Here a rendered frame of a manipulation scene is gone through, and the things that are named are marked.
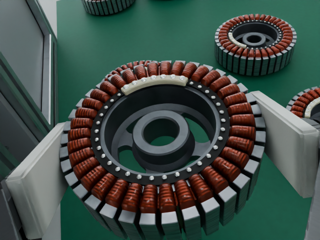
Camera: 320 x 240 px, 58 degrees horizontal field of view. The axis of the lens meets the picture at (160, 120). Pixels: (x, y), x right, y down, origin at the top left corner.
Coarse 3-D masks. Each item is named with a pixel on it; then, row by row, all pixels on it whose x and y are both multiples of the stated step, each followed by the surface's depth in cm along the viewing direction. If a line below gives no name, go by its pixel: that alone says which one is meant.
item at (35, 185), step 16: (48, 144) 15; (32, 160) 13; (48, 160) 14; (16, 176) 11; (32, 176) 12; (48, 176) 14; (64, 176) 16; (16, 192) 11; (32, 192) 12; (48, 192) 13; (64, 192) 15; (16, 208) 12; (32, 208) 12; (48, 208) 13; (32, 224) 12; (48, 224) 13
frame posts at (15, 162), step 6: (0, 144) 26; (0, 150) 26; (6, 150) 27; (0, 156) 26; (6, 156) 26; (12, 156) 27; (0, 162) 25; (6, 162) 27; (12, 162) 27; (18, 162) 28; (0, 168) 25; (6, 168) 26; (12, 168) 27; (0, 174) 25; (6, 174) 25; (0, 180) 25
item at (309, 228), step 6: (318, 168) 9; (318, 174) 9; (318, 180) 8; (318, 186) 8; (318, 192) 8; (312, 198) 8; (318, 198) 8; (312, 204) 7; (318, 204) 7; (312, 210) 7; (318, 210) 7; (312, 216) 7; (318, 216) 7; (312, 222) 7; (318, 222) 7; (306, 228) 7; (312, 228) 7; (318, 228) 7; (306, 234) 7; (312, 234) 7; (318, 234) 6
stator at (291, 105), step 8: (312, 88) 33; (296, 96) 33; (304, 96) 32; (312, 96) 32; (288, 104) 32; (296, 104) 32; (304, 104) 31; (312, 104) 31; (296, 112) 31; (304, 112) 31; (312, 112) 32
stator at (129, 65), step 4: (140, 60) 41; (144, 60) 41; (148, 60) 41; (124, 64) 41; (128, 64) 40; (136, 64) 40; (140, 64) 40; (144, 64) 40; (116, 68) 41; (120, 68) 40; (124, 68) 40; (128, 68) 41; (132, 68) 40; (112, 72) 40; (116, 72) 40; (108, 76) 39; (104, 80) 39
